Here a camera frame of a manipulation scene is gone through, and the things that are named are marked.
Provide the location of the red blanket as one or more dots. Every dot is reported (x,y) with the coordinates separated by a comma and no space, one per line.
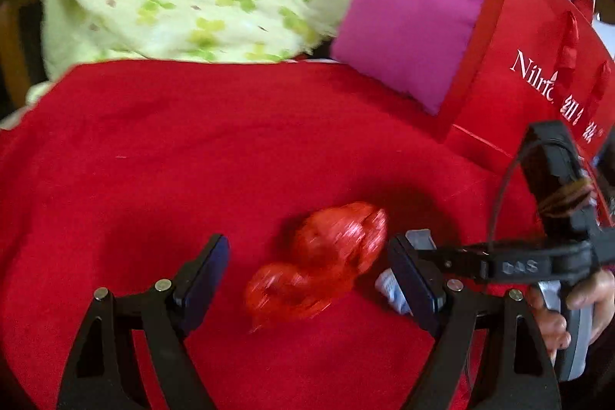
(123,170)

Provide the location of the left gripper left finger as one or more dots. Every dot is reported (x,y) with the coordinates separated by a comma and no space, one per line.
(197,282)

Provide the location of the red Nilrich paper bag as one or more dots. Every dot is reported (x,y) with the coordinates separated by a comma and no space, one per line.
(528,61)

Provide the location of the person's right hand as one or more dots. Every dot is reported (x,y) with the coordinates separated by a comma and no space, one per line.
(596,291)

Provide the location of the red plastic bag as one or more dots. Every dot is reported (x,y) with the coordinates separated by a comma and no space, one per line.
(331,249)

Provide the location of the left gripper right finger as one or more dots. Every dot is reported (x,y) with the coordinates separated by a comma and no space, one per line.
(420,281)

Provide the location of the magenta pillow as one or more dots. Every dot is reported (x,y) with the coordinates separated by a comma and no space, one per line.
(414,47)

